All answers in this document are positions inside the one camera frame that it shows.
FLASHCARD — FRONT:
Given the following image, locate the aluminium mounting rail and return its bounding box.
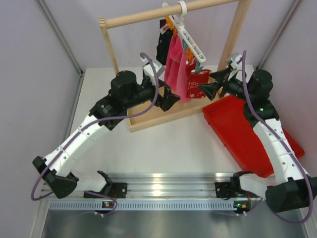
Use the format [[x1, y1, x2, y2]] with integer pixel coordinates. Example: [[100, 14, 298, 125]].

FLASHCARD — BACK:
[[39, 172, 310, 201]]

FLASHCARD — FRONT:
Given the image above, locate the black christmas sock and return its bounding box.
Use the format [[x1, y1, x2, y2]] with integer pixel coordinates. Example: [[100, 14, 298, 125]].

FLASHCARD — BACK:
[[156, 19, 173, 65]]

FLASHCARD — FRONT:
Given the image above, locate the orange clothes peg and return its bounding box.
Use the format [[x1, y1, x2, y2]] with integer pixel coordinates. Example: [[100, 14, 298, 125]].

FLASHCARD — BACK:
[[173, 27, 178, 39], [165, 16, 174, 30], [186, 48, 195, 64]]

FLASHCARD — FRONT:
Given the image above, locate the red plastic tray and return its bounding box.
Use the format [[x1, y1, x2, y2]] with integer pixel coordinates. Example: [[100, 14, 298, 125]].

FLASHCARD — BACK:
[[202, 95, 305, 178]]

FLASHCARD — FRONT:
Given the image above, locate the teal end clothes peg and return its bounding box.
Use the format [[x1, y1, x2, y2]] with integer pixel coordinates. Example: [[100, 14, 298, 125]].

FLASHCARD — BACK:
[[192, 61, 204, 74]]

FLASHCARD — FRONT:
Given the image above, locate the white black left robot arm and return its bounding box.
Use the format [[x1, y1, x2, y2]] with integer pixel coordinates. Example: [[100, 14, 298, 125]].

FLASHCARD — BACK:
[[33, 70, 180, 199]]

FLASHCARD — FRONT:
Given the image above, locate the white clip hanger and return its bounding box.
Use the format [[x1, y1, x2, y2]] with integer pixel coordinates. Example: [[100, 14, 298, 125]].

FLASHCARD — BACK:
[[168, 0, 206, 63]]

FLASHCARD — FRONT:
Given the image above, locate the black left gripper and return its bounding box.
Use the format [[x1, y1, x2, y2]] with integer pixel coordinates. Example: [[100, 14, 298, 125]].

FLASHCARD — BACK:
[[123, 76, 179, 111]]

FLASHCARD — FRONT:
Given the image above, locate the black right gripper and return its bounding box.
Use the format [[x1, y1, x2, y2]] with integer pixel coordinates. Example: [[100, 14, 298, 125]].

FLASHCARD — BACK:
[[198, 66, 254, 103]]

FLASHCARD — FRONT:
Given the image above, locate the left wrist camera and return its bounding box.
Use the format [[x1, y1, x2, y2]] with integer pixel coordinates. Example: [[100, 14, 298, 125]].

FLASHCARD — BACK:
[[143, 61, 165, 79]]

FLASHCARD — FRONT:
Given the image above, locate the wooden clothes rack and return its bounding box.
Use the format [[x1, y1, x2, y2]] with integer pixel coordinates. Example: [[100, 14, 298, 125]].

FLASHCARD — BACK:
[[98, 0, 251, 132]]

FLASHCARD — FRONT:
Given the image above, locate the perforated cable duct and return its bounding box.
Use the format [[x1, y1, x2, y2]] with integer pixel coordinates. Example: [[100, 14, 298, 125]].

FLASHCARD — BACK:
[[49, 200, 250, 211]]

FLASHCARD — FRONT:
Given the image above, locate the teal middle clothes peg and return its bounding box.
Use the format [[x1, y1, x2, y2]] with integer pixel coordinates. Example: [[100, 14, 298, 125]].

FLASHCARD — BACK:
[[182, 40, 188, 54]]

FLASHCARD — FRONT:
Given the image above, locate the pink towel sock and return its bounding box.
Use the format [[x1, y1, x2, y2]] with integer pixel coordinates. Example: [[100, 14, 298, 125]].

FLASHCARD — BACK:
[[164, 36, 191, 103]]

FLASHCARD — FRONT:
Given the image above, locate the red patterned sock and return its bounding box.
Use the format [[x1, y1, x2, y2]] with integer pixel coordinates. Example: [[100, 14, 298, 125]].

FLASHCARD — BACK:
[[186, 69, 211, 99], [185, 61, 196, 77]]

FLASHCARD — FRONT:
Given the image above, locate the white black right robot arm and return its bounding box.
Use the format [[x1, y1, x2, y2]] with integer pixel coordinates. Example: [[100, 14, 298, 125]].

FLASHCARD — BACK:
[[198, 69, 317, 213]]

